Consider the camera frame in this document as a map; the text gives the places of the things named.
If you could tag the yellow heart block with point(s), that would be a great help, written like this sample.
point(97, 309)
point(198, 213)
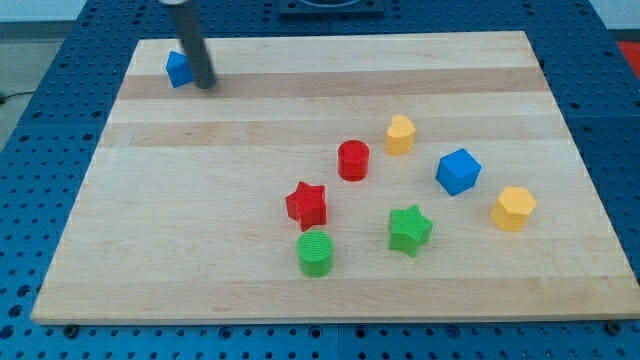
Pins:
point(400, 135)

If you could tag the green star block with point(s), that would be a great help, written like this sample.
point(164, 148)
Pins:
point(408, 230)

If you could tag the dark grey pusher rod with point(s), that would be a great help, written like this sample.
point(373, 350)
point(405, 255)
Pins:
point(185, 16)

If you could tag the yellow hexagon block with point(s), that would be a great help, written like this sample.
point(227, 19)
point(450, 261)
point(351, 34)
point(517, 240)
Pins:
point(512, 208)

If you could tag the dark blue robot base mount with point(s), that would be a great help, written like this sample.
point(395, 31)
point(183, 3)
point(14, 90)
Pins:
point(301, 8)

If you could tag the green cylinder block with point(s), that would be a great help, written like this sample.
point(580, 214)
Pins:
point(314, 250)

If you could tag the blue cube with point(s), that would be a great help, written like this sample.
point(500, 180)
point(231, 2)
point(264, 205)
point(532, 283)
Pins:
point(458, 171)

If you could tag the red cylinder block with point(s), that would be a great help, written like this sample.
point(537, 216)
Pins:
point(353, 160)

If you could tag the small blue block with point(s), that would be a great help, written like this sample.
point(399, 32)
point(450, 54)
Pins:
point(178, 69)

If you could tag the wooden board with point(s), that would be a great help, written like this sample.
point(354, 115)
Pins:
point(181, 217)

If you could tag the red star block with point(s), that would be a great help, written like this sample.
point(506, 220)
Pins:
point(307, 205)

